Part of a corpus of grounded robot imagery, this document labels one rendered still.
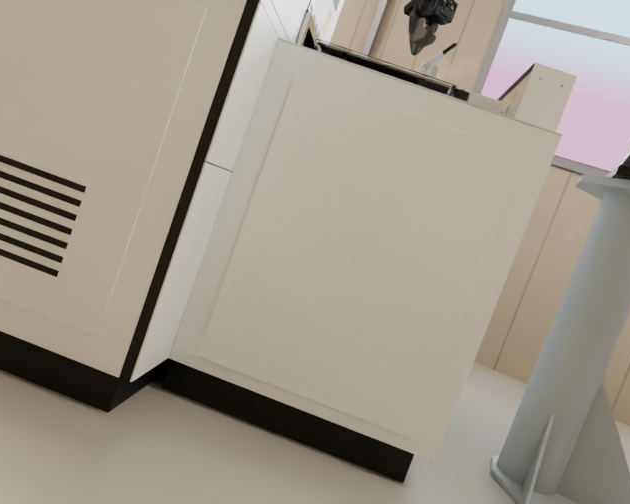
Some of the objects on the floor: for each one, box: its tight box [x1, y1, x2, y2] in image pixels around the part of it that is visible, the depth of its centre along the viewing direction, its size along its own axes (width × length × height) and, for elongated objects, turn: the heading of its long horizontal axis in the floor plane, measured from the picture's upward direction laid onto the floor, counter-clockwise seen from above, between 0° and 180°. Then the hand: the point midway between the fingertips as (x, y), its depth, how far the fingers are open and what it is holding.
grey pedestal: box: [491, 174, 630, 504], centre depth 149 cm, size 51×44×82 cm
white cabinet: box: [162, 40, 561, 483], centre depth 171 cm, size 64×96×82 cm, turn 98°
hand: (413, 50), depth 155 cm, fingers closed
